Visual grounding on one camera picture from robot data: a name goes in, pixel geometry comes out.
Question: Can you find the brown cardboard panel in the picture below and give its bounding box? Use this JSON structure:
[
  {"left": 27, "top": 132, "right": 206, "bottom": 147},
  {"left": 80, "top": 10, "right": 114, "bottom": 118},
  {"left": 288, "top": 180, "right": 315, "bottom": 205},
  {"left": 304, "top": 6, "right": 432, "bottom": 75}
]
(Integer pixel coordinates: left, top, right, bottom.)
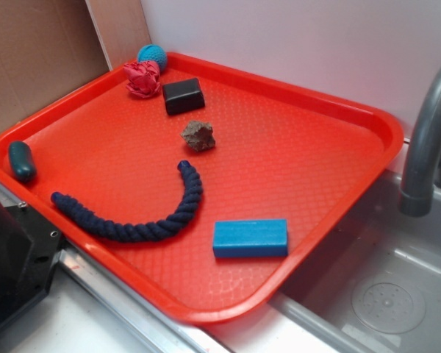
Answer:
[{"left": 0, "top": 1, "right": 108, "bottom": 133}]

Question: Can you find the teal crochet ball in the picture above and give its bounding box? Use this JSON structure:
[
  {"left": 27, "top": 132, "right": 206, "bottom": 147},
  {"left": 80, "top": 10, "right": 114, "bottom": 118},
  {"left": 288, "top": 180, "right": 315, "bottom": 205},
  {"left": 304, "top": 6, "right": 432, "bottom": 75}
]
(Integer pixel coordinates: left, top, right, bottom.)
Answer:
[{"left": 137, "top": 44, "right": 168, "bottom": 72}]

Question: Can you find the dark teal oblong object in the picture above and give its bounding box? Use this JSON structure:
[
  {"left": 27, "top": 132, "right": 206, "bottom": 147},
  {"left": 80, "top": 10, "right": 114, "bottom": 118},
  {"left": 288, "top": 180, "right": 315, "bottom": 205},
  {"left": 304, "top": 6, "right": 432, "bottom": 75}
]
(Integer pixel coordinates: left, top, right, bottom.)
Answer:
[{"left": 8, "top": 141, "right": 37, "bottom": 182}]

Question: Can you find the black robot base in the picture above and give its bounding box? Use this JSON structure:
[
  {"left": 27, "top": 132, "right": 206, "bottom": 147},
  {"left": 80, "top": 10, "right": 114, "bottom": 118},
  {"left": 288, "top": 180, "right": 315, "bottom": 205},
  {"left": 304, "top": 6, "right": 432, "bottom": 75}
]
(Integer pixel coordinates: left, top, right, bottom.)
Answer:
[{"left": 0, "top": 202, "right": 63, "bottom": 329}]

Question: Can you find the grey plastic sink basin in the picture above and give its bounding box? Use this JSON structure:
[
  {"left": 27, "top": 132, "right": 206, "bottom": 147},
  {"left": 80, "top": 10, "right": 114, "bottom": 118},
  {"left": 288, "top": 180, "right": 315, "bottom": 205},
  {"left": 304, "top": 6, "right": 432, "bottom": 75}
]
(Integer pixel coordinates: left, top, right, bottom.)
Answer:
[{"left": 204, "top": 172, "right": 441, "bottom": 353}]

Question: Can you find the grey toy faucet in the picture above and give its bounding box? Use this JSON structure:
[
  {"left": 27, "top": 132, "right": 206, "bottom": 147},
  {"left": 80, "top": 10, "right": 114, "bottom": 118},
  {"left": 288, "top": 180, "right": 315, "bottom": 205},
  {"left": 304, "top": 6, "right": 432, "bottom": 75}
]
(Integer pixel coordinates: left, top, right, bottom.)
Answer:
[{"left": 398, "top": 69, "right": 441, "bottom": 217}]

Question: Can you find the red plastic tray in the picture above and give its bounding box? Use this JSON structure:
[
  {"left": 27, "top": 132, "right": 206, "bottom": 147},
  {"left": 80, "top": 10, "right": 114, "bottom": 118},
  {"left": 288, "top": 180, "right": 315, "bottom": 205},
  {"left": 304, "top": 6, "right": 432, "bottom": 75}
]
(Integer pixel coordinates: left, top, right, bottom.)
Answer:
[{"left": 0, "top": 53, "right": 404, "bottom": 324}]

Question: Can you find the crumpled pink cloth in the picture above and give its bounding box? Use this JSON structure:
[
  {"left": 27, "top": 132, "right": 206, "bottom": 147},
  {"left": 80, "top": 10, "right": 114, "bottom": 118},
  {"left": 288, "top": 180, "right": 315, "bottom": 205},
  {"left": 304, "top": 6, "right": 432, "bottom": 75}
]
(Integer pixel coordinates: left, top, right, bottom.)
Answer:
[{"left": 123, "top": 60, "right": 161, "bottom": 99}]

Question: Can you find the brown rock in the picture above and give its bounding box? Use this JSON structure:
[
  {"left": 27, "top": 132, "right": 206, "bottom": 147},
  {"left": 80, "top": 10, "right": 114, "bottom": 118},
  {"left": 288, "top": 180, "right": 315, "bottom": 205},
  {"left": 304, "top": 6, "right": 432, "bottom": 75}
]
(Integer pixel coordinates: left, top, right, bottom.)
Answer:
[{"left": 180, "top": 121, "right": 216, "bottom": 152}]

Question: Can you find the black rectangular block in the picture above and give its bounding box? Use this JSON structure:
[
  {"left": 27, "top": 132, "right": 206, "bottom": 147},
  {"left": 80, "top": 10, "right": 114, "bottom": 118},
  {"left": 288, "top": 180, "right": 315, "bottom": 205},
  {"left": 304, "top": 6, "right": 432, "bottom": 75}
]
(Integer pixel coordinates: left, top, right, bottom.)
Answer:
[{"left": 162, "top": 78, "right": 205, "bottom": 115}]

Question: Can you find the blue foam block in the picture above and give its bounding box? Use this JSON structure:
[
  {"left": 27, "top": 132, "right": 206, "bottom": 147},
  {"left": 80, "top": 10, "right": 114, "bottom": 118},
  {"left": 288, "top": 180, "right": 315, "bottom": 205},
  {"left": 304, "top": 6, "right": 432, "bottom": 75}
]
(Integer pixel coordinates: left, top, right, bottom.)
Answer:
[{"left": 212, "top": 219, "right": 288, "bottom": 258}]

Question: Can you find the dark blue twisted rope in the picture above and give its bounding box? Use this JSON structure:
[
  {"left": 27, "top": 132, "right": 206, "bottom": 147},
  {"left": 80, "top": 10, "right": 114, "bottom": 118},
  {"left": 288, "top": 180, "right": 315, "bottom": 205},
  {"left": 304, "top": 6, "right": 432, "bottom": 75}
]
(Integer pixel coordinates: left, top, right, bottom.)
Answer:
[{"left": 50, "top": 159, "right": 204, "bottom": 243}]

